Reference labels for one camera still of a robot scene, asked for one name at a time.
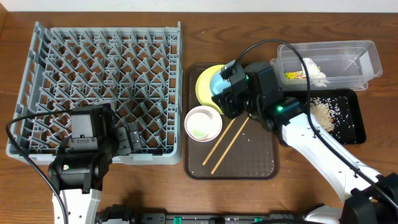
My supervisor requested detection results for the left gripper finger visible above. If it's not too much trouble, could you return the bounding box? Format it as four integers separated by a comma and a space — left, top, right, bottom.
128, 122, 142, 152
115, 128, 131, 156

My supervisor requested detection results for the light blue bowl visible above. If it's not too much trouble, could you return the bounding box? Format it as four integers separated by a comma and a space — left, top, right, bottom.
210, 73, 231, 96

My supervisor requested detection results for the white bowl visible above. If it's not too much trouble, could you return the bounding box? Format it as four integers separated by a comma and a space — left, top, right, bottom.
184, 106, 223, 142

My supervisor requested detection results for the yellow green snack wrapper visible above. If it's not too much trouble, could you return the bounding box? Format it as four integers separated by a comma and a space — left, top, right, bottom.
284, 70, 305, 80

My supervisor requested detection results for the white tissue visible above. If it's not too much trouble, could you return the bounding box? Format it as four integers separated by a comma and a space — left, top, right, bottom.
303, 58, 329, 87

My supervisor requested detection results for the pile of rice scraps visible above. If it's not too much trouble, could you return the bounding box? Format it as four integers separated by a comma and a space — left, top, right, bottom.
310, 97, 354, 133

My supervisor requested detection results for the light green cup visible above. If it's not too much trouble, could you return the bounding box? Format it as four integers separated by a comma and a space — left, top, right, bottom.
186, 113, 211, 139

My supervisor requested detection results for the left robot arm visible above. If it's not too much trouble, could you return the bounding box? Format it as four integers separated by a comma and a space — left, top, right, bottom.
48, 101, 142, 223

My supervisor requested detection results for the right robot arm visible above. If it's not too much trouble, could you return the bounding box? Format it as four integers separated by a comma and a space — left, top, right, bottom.
209, 62, 397, 223

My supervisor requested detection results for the grey plastic dishwasher rack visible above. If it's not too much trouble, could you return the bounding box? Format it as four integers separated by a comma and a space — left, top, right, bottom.
6, 23, 183, 165

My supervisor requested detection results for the black waste tray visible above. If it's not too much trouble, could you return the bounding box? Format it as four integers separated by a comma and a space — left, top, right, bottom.
279, 88, 366, 146

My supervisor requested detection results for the upper wooden chopstick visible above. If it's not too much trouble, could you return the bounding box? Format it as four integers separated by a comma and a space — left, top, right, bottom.
202, 118, 236, 166

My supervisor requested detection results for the wooden chopstick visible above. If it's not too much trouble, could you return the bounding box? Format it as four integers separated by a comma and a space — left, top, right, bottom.
202, 118, 236, 166
211, 117, 249, 175

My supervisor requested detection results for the yellow round plate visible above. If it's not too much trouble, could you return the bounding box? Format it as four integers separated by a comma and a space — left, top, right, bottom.
195, 65, 223, 114

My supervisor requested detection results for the lower wooden chopstick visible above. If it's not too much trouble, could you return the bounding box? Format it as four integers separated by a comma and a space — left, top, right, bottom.
211, 117, 249, 175

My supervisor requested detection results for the dark brown serving tray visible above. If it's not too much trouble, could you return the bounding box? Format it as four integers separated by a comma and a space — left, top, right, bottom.
182, 63, 279, 180

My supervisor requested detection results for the clear plastic bin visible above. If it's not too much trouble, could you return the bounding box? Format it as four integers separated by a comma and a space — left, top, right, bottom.
271, 40, 383, 91

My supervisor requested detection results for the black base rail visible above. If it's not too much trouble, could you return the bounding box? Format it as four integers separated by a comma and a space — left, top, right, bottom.
94, 205, 304, 224

